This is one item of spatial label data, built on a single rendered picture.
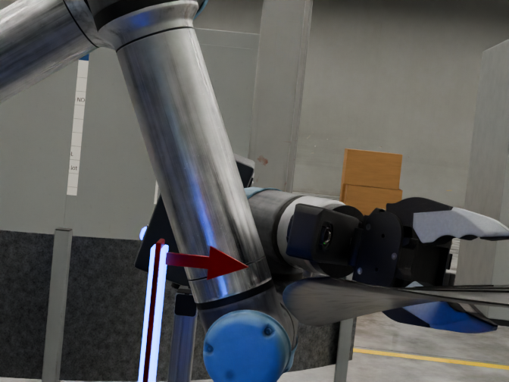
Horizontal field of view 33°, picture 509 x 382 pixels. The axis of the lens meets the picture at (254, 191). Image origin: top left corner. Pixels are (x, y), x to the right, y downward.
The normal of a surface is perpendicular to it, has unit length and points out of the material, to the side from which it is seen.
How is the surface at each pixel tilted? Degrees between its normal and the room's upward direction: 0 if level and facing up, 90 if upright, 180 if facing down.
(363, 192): 90
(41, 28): 98
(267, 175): 90
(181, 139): 89
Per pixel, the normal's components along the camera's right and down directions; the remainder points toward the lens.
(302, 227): -0.39, -0.11
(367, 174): -0.03, 0.07
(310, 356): 0.69, 0.12
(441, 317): -0.78, -0.15
